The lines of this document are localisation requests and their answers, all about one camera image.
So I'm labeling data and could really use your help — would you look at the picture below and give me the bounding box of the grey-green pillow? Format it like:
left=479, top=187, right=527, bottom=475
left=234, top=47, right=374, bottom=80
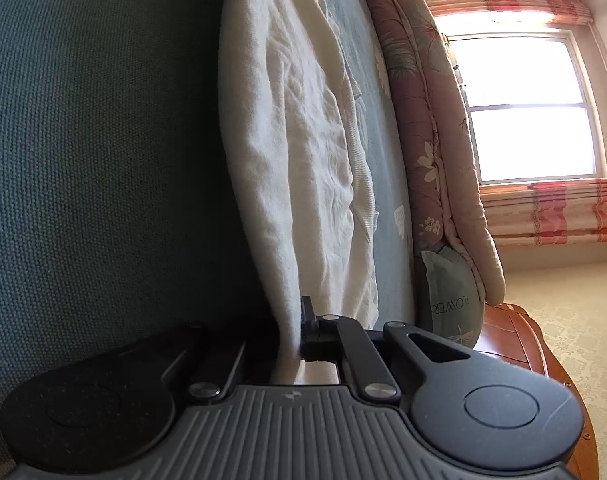
left=415, top=246, right=483, bottom=348

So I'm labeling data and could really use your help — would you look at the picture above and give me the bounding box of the blue floral bed sheet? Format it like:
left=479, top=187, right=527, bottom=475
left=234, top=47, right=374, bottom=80
left=0, top=0, right=417, bottom=470

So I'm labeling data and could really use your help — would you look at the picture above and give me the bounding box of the orange patterned curtain right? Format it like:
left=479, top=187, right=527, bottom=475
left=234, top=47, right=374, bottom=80
left=426, top=0, right=594, bottom=34

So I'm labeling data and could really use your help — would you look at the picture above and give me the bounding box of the orange patterned curtain left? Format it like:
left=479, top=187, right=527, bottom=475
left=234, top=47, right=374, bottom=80
left=480, top=178, right=607, bottom=247

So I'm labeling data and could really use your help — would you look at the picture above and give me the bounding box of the orange patterned curtain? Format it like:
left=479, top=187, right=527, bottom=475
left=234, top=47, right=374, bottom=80
left=480, top=178, right=607, bottom=247
left=426, top=0, right=594, bottom=34

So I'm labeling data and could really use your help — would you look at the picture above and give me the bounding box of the white printed sweatshirt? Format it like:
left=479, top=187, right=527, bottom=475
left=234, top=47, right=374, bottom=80
left=218, top=0, right=378, bottom=385

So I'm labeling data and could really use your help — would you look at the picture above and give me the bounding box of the orange wooden headboard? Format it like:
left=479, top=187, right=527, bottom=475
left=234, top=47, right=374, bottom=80
left=474, top=304, right=599, bottom=480

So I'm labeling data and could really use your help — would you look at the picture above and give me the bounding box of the pink floral folded quilt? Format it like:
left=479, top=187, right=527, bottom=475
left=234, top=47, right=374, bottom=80
left=366, top=0, right=505, bottom=304

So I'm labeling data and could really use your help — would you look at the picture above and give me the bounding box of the bright window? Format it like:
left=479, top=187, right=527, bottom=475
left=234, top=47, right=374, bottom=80
left=436, top=11, right=606, bottom=185

